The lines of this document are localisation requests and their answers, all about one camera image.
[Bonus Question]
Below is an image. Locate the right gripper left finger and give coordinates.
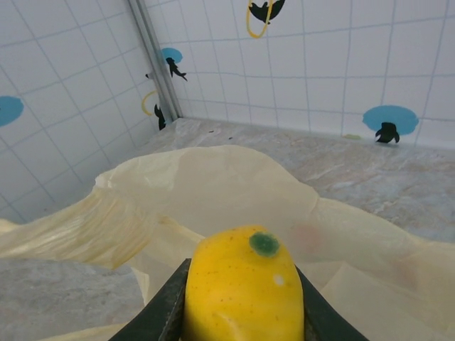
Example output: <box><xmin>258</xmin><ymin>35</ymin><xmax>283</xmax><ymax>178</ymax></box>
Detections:
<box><xmin>108</xmin><ymin>258</ymin><xmax>193</xmax><ymax>341</ymax></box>

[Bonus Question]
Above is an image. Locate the small dolphin ring sticker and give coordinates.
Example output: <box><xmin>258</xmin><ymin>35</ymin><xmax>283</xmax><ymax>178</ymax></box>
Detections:
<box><xmin>141</xmin><ymin>90</ymin><xmax>168</xmax><ymax>131</ymax></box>
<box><xmin>246</xmin><ymin>0</ymin><xmax>287</xmax><ymax>39</ymax></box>

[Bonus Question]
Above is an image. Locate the cream plastic bag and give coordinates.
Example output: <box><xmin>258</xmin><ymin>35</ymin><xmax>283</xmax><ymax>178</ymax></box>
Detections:
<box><xmin>0</xmin><ymin>144</ymin><xmax>455</xmax><ymax>341</ymax></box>

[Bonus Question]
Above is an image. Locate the yellow fake mango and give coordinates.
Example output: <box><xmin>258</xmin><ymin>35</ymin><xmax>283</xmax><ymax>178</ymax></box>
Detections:
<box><xmin>183</xmin><ymin>224</ymin><xmax>306</xmax><ymax>341</ymax></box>

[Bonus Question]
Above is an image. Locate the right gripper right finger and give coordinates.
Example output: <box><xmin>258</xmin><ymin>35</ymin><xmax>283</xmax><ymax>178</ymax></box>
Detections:
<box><xmin>294</xmin><ymin>266</ymin><xmax>370</xmax><ymax>341</ymax></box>

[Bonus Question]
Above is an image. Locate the aluminium corner post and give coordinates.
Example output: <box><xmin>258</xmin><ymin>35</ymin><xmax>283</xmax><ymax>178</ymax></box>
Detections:
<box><xmin>127</xmin><ymin>0</ymin><xmax>184</xmax><ymax>122</ymax></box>

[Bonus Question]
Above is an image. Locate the blue splash dolphin sticker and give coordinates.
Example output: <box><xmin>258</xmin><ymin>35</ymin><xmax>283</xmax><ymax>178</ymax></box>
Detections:
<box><xmin>0</xmin><ymin>95</ymin><xmax>25</xmax><ymax>128</ymax></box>
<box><xmin>161</xmin><ymin>48</ymin><xmax>188</xmax><ymax>82</ymax></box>
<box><xmin>362</xmin><ymin>104</ymin><xmax>420</xmax><ymax>145</ymax></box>

